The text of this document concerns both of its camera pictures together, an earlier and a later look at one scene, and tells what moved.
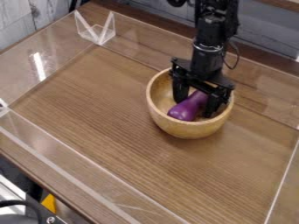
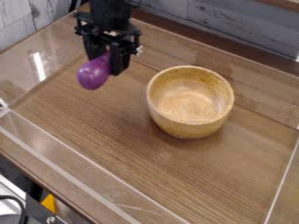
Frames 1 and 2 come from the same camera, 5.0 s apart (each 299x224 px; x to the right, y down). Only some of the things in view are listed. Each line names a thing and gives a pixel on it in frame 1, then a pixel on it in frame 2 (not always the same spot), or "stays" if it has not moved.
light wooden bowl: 160,101 stays
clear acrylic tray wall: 75,123 stays
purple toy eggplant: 188,109 -> 95,71
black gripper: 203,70 -> 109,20
